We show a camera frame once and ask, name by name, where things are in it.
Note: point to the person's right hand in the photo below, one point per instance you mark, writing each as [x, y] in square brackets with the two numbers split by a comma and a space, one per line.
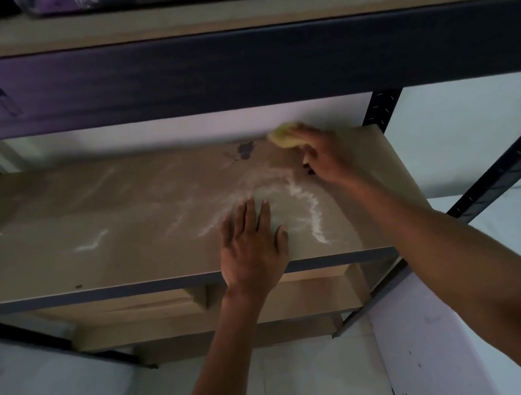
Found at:
[329, 159]

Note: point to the person's left middle finger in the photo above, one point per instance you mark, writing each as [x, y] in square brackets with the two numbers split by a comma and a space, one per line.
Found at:
[249, 215]

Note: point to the person's right thumb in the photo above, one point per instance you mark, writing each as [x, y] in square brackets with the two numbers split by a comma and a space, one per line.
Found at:
[309, 160]

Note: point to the dark metal shelving rack frame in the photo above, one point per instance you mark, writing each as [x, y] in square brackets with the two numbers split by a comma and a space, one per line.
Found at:
[243, 68]

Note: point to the person's left hand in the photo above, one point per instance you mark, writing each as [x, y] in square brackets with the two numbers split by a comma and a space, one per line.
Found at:
[252, 258]

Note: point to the yellow sponge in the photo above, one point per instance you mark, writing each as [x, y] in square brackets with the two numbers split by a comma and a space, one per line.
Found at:
[283, 135]

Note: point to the person's right forearm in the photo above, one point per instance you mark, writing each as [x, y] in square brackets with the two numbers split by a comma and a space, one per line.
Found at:
[459, 255]

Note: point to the dusty brown wooden shelf board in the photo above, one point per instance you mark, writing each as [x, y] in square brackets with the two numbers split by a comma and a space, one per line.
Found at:
[103, 235]

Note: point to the person's left thumb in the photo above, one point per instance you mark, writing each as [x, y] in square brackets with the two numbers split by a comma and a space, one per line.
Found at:
[281, 242]

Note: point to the person's left forearm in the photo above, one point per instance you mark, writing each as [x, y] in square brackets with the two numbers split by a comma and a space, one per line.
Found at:
[216, 368]

